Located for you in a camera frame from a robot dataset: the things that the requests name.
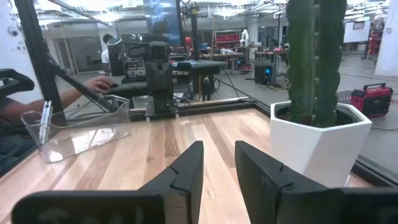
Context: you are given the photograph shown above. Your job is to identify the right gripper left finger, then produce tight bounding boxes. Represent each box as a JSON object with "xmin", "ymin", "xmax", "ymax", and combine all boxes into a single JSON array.
[{"xmin": 11, "ymin": 140, "xmax": 205, "ymax": 224}]

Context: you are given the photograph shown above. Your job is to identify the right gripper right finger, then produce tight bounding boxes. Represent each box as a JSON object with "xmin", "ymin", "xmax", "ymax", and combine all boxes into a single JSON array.
[{"xmin": 234, "ymin": 140, "xmax": 398, "ymax": 224}]

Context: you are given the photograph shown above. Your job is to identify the black electronics unit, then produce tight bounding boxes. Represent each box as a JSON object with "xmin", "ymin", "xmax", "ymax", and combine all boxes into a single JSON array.
[{"xmin": 124, "ymin": 60, "xmax": 147, "ymax": 82}]

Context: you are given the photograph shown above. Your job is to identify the black desk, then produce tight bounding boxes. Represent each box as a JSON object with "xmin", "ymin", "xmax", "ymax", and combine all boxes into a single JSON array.
[{"xmin": 105, "ymin": 81, "xmax": 150, "ymax": 98}]

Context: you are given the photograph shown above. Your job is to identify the black work table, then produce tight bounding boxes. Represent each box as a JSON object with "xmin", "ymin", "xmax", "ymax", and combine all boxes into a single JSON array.
[{"xmin": 172, "ymin": 59, "xmax": 228, "ymax": 94}]

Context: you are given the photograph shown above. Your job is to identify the person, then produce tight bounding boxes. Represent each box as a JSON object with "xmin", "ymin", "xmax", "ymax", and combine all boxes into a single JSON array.
[
  {"xmin": 101, "ymin": 33, "xmax": 114, "ymax": 76},
  {"xmin": 0, "ymin": 75, "xmax": 115, "ymax": 175}
]

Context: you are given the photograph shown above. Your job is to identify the white hexagonal plant pot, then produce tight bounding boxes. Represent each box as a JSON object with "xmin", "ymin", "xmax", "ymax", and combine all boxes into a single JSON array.
[{"xmin": 269, "ymin": 100, "xmax": 373, "ymax": 189}]

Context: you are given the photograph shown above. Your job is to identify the red tool cabinet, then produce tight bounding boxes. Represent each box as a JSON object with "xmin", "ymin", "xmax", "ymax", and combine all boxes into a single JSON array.
[{"xmin": 214, "ymin": 30, "xmax": 242, "ymax": 50}]

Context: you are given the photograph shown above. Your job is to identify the clear plastic bin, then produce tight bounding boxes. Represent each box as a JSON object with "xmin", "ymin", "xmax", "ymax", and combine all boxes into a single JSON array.
[{"xmin": 21, "ymin": 95, "xmax": 131, "ymax": 164}]

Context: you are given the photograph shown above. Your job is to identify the black computer tower blue light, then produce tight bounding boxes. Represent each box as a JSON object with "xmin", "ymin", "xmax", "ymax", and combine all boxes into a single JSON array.
[{"xmin": 254, "ymin": 63, "xmax": 274, "ymax": 85}]

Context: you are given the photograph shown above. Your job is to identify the red black portable box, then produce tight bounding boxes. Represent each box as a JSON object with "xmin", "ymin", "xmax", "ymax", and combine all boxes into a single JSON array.
[{"xmin": 350, "ymin": 82, "xmax": 394, "ymax": 118}]

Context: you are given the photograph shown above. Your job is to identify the green cactus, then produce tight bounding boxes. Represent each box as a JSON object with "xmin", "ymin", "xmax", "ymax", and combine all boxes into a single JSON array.
[{"xmin": 285, "ymin": 0, "xmax": 348, "ymax": 128}]

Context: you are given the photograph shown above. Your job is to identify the black office chair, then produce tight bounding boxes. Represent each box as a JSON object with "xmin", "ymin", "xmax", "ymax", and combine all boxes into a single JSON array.
[{"xmin": 0, "ymin": 68, "xmax": 35, "ymax": 98}]

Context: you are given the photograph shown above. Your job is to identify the whiteboard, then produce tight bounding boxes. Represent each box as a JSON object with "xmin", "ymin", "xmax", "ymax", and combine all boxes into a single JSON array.
[{"xmin": 343, "ymin": 20, "xmax": 373, "ymax": 44}]

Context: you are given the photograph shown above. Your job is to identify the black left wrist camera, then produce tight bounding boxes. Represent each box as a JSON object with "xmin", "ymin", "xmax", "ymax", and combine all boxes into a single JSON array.
[{"xmin": 149, "ymin": 41, "xmax": 171, "ymax": 62}]

